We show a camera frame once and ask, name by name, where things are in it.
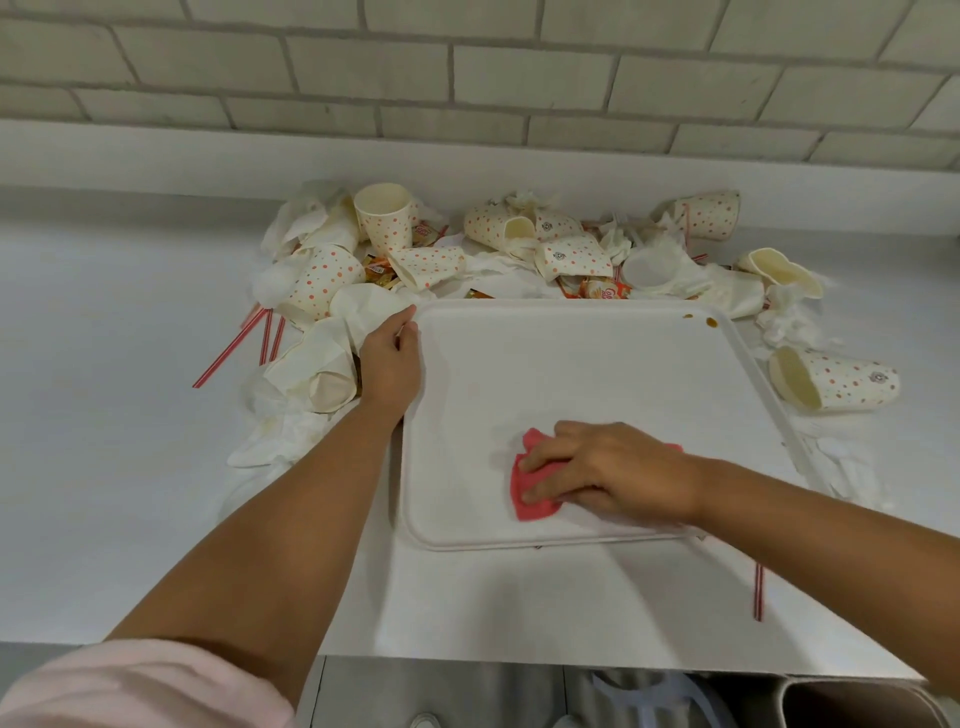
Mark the person's left hand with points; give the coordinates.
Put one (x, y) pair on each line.
(390, 375)

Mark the person's right hand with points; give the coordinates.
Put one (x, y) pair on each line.
(637, 476)

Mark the person's left thumb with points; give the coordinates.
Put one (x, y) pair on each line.
(411, 349)

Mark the person's right little finger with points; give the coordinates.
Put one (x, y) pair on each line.
(576, 430)

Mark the person's right thumb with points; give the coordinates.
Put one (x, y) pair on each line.
(559, 495)

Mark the pink cleaning cloth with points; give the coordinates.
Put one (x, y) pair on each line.
(534, 512)

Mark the white plastic tray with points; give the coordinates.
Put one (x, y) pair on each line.
(562, 375)

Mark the person's left forearm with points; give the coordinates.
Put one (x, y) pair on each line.
(285, 540)

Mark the person's right forearm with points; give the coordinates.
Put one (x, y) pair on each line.
(825, 540)

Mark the pile of crumpled white napkins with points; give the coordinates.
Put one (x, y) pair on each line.
(364, 304)

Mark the orange sauce packet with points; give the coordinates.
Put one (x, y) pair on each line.
(480, 294)
(577, 287)
(375, 271)
(607, 289)
(426, 234)

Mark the pile of dotted paper cups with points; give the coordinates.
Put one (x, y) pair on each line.
(390, 217)

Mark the translucent plastic lid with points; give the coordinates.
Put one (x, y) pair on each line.
(649, 270)

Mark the long red striped straw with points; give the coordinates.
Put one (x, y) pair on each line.
(229, 350)

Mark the white plastic bag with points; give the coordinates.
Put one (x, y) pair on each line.
(637, 705)

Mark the beige waste bin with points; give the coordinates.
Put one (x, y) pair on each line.
(862, 709)

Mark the pink sleeve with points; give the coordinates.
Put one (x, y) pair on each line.
(135, 686)

